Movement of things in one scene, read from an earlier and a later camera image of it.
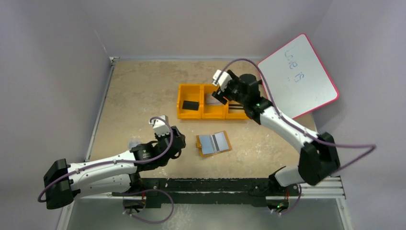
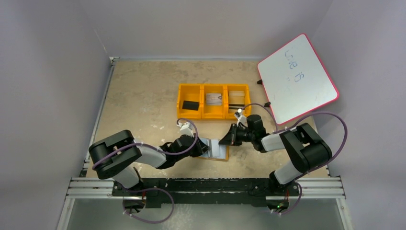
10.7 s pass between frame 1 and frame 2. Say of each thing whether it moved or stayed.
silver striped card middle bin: stayed
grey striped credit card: moved
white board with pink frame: stayed
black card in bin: stayed
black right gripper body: moved
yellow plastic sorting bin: stayed
